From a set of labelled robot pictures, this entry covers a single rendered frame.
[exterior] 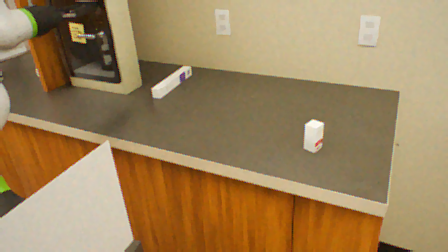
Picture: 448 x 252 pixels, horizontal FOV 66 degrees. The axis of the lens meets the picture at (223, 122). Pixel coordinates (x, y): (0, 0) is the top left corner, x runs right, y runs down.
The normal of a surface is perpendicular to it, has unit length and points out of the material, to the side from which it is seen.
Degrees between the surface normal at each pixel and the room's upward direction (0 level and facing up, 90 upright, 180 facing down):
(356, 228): 90
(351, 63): 90
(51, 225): 90
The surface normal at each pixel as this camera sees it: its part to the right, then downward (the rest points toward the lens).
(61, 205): 0.91, 0.16
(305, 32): -0.44, 0.46
